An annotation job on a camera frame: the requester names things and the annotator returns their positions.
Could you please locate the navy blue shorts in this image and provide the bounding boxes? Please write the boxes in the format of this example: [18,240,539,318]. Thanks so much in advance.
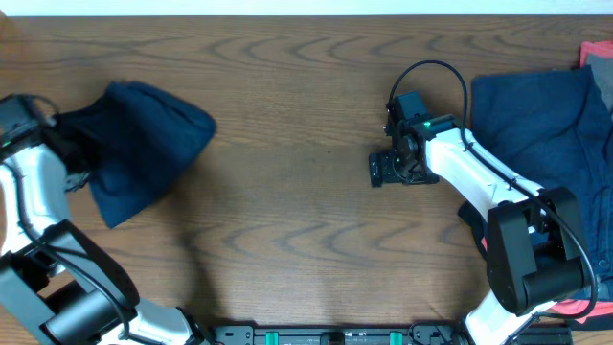
[56,81,216,228]

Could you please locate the red garment under pile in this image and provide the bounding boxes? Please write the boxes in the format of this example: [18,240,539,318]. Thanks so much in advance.
[481,39,613,323]

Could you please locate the dark blue shirt pile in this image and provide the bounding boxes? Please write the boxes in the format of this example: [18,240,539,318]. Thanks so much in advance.
[458,65,613,303]

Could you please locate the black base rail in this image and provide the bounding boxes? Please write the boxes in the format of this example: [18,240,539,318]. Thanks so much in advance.
[210,321,574,345]

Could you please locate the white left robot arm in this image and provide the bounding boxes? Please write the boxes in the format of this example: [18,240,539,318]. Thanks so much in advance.
[1,94,216,344]

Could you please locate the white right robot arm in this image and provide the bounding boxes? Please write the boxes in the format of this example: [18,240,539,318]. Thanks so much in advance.
[369,113,597,344]

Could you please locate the grey garment under pile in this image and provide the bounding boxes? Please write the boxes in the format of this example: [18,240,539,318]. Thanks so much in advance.
[587,54,613,113]

